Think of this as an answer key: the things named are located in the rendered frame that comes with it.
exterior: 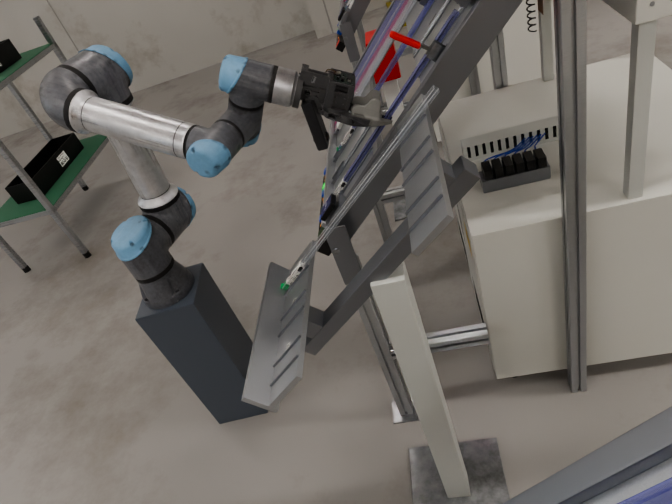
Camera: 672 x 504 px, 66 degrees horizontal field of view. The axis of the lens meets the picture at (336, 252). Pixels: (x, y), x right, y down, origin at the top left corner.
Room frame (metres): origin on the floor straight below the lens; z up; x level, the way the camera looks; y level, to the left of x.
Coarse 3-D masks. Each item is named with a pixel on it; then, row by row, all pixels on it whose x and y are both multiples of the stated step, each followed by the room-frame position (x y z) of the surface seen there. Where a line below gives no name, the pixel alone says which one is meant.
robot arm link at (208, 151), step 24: (48, 72) 1.25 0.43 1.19; (72, 72) 1.24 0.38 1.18; (48, 96) 1.18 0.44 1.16; (72, 96) 1.16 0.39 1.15; (96, 96) 1.19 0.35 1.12; (72, 120) 1.14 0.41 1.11; (96, 120) 1.11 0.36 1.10; (120, 120) 1.09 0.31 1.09; (144, 120) 1.07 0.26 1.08; (168, 120) 1.06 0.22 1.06; (144, 144) 1.06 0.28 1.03; (168, 144) 1.02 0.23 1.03; (192, 144) 0.99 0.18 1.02; (216, 144) 0.97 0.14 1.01; (240, 144) 1.02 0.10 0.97; (192, 168) 0.98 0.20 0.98; (216, 168) 0.95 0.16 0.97
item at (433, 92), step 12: (432, 96) 0.73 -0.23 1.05; (420, 108) 0.73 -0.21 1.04; (408, 120) 0.74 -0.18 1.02; (396, 144) 0.75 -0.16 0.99; (384, 156) 0.75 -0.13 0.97; (372, 168) 0.76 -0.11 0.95; (360, 192) 0.77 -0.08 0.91; (348, 204) 0.78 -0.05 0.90; (336, 216) 0.79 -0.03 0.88; (324, 240) 0.80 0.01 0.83; (312, 252) 0.80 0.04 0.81; (300, 264) 0.81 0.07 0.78
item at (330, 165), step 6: (330, 120) 1.51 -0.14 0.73; (330, 126) 1.46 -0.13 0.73; (330, 132) 1.42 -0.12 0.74; (330, 138) 1.38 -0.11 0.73; (336, 138) 1.40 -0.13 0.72; (330, 144) 1.35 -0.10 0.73; (336, 144) 1.36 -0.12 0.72; (330, 150) 1.32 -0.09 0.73; (330, 156) 1.29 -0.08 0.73; (330, 162) 1.26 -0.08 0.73; (330, 168) 1.23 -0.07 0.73; (330, 174) 1.20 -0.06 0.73; (330, 180) 1.17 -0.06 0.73; (324, 186) 1.15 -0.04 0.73; (330, 186) 1.14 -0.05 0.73; (324, 192) 1.12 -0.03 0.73; (330, 192) 1.12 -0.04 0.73; (324, 198) 1.09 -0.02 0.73; (324, 222) 0.99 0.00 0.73
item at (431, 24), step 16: (448, 0) 1.08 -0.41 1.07; (416, 16) 1.26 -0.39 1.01; (432, 16) 1.13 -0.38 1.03; (448, 16) 1.02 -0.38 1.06; (464, 16) 0.93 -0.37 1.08; (416, 32) 1.18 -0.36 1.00; (432, 32) 1.06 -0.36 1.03; (448, 32) 0.96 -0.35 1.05; (416, 64) 1.05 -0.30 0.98; (432, 64) 0.95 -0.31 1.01
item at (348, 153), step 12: (372, 84) 1.36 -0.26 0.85; (360, 132) 1.18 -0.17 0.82; (372, 132) 1.09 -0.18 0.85; (348, 144) 1.23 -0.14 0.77; (360, 144) 1.12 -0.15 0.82; (336, 156) 1.26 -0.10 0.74; (348, 156) 1.16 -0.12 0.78; (372, 156) 0.99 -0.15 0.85; (336, 168) 1.22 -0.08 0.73; (348, 168) 1.11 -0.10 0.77; (360, 168) 1.02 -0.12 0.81; (336, 180) 1.15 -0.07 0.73; (348, 192) 1.01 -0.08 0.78
